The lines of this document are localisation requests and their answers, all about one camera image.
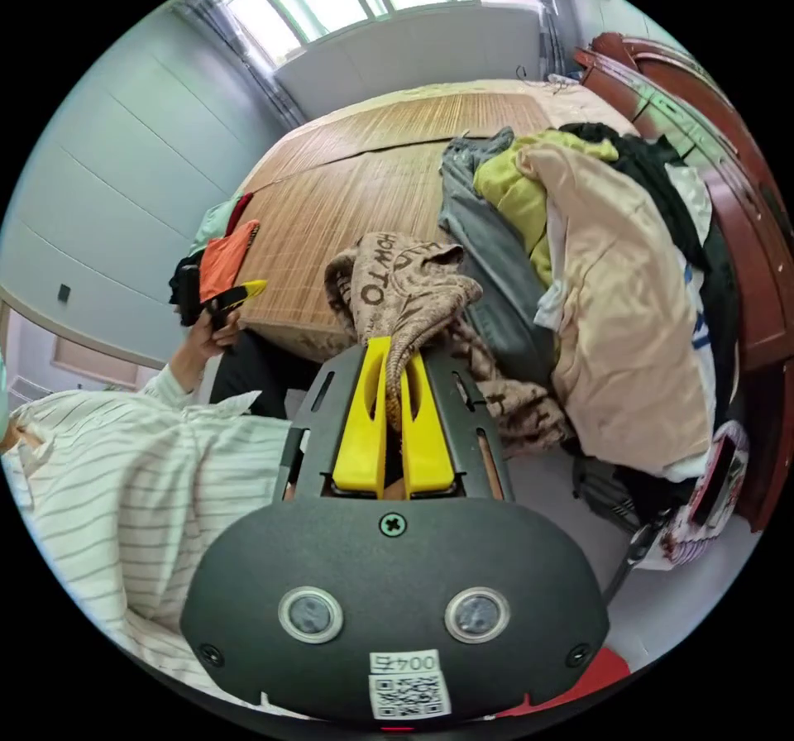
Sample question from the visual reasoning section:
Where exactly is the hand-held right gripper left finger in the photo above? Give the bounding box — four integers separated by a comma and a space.
332, 336, 393, 499

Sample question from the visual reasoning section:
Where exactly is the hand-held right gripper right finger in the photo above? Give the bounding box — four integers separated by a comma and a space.
399, 353, 459, 499

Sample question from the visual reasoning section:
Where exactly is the brown patterned shirt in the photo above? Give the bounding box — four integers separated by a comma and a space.
323, 232, 576, 461

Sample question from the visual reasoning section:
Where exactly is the person's left forearm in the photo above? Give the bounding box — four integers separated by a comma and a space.
139, 347, 211, 410

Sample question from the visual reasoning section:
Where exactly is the person's left hand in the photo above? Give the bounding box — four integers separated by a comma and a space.
184, 311, 244, 362

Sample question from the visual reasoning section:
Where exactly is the pile of folded clothes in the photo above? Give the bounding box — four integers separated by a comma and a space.
168, 192, 263, 308

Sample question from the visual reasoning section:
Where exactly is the bed with woven mat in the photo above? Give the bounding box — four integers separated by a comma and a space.
232, 31, 792, 534

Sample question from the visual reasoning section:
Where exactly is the person's body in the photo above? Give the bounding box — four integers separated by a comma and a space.
0, 328, 325, 702

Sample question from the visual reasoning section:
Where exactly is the grey curtain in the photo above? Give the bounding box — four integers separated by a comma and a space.
518, 0, 579, 79
172, 0, 306, 129

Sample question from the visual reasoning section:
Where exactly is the phone with red case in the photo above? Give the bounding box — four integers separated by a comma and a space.
686, 428, 752, 531

